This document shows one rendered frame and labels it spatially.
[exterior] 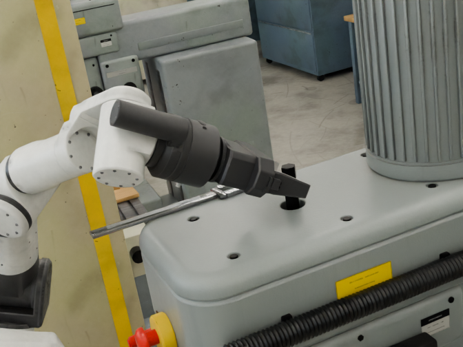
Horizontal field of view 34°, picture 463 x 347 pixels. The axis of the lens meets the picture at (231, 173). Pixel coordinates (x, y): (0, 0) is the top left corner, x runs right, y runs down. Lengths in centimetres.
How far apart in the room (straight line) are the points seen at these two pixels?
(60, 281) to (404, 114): 205
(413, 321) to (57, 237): 193
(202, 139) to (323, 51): 755
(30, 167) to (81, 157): 8
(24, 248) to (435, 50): 71
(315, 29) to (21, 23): 601
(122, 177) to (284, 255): 23
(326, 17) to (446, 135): 739
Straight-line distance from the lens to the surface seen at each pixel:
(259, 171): 100
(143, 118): 93
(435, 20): 107
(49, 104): 274
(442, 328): 120
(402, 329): 116
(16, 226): 115
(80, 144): 105
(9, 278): 134
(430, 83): 109
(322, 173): 120
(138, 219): 113
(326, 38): 851
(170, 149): 97
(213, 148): 99
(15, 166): 111
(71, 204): 286
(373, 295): 104
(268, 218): 108
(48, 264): 140
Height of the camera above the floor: 236
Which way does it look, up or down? 22 degrees down
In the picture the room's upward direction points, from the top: 9 degrees counter-clockwise
